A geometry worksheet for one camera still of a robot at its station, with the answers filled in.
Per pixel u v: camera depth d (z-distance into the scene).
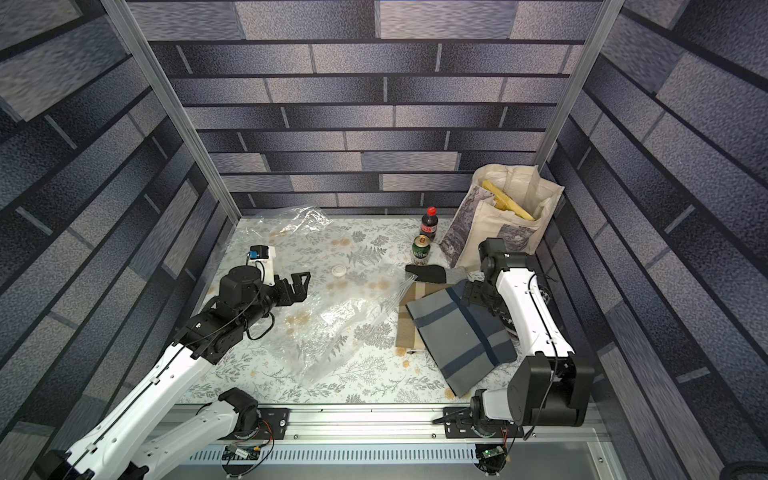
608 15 0.70
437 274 1.01
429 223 1.06
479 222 0.89
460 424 0.73
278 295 0.63
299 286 0.66
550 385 0.39
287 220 1.17
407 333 0.86
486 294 0.67
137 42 0.73
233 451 0.70
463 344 0.82
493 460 0.73
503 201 0.91
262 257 0.62
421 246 0.98
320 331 0.90
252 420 0.66
